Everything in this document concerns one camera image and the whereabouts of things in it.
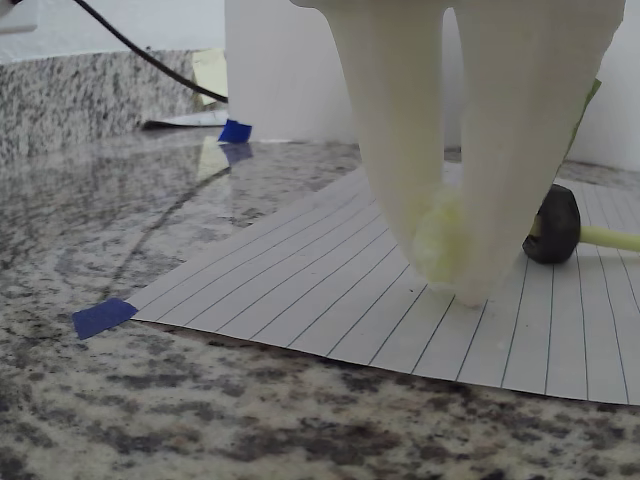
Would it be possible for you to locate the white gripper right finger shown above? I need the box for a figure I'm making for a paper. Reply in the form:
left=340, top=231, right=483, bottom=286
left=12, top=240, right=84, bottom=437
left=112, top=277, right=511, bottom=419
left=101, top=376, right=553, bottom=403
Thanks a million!
left=453, top=0, right=626, bottom=307

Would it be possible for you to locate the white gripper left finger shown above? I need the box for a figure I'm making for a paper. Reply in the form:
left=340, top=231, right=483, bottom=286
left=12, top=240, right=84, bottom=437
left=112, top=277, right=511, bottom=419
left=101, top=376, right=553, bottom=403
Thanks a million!
left=292, top=0, right=446, bottom=264

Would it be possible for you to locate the black hex nut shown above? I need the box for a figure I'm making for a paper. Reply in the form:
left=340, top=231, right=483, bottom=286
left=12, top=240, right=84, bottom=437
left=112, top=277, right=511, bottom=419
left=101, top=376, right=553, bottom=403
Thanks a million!
left=522, top=183, right=582, bottom=265

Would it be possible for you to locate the yellow-green knotted cord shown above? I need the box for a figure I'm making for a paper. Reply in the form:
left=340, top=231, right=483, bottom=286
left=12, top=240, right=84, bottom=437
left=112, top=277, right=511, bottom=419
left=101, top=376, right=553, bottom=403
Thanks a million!
left=412, top=187, right=640, bottom=295

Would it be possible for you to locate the white foam board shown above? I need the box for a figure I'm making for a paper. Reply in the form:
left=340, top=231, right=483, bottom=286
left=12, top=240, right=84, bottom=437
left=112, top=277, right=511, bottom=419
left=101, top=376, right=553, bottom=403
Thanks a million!
left=224, top=0, right=640, bottom=174

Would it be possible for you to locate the blue tape piece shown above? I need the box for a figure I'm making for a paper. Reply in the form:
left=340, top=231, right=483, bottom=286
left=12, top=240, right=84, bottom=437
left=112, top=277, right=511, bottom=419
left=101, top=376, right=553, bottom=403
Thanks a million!
left=72, top=298, right=139, bottom=341
left=218, top=118, right=253, bottom=145

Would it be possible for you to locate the yellow sticky note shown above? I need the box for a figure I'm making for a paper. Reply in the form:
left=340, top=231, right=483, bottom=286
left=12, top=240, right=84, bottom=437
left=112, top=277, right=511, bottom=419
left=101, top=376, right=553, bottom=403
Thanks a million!
left=192, top=48, right=229, bottom=107

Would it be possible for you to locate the white flat card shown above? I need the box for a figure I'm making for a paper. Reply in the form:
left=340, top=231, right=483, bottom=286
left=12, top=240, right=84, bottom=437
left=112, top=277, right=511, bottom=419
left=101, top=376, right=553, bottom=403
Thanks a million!
left=142, top=110, right=229, bottom=131

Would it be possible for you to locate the lined paper sheet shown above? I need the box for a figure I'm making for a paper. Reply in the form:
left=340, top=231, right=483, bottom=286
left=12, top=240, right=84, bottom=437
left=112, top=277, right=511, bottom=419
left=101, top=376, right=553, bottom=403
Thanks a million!
left=130, top=162, right=640, bottom=407

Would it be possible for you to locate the black cable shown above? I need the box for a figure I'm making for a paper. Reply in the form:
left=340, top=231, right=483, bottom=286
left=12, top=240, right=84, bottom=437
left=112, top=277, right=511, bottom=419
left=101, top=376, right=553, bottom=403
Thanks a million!
left=74, top=0, right=230, bottom=105

